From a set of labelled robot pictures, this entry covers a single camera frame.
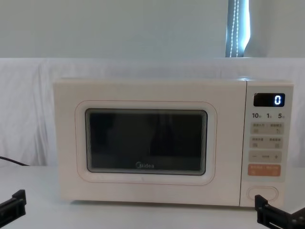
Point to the cream microwave oven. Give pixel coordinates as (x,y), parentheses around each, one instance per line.
(152,90)

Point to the white curtain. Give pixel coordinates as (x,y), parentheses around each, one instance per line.
(26,107)

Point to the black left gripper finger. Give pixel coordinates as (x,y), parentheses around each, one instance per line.
(16,205)

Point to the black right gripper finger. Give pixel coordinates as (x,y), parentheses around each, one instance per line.
(271,214)

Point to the white table cloth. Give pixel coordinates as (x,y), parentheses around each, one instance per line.
(143,217)

